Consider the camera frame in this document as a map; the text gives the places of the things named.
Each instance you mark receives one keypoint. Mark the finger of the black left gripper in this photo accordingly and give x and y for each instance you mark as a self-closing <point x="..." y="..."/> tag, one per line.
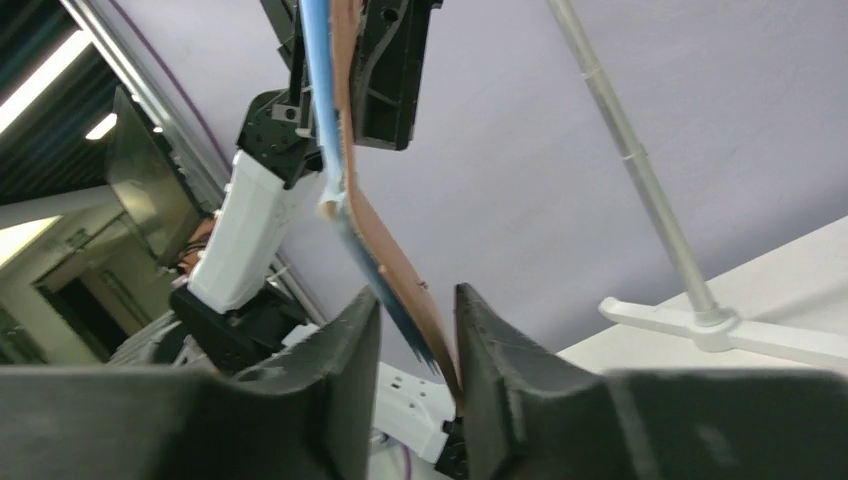
<point x="387" y="70"/>

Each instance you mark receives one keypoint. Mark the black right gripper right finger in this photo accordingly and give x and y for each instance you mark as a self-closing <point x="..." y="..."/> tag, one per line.
<point x="530" y="414"/>

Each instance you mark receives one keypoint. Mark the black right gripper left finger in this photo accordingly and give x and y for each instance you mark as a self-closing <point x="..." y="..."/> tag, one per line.
<point x="305" y="414"/>

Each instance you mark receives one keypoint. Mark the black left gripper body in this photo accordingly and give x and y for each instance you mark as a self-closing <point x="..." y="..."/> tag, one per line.
<point x="278" y="130"/>

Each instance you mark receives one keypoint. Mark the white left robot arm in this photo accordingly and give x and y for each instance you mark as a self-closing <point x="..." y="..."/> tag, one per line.
<point x="384" y="364"/>

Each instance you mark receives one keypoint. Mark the black computer monitor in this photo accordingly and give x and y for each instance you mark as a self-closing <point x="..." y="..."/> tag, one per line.
<point x="140" y="170"/>

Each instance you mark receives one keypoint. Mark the silver clothes rack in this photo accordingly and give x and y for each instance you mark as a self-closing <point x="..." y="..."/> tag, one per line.
<point x="708" y="326"/>

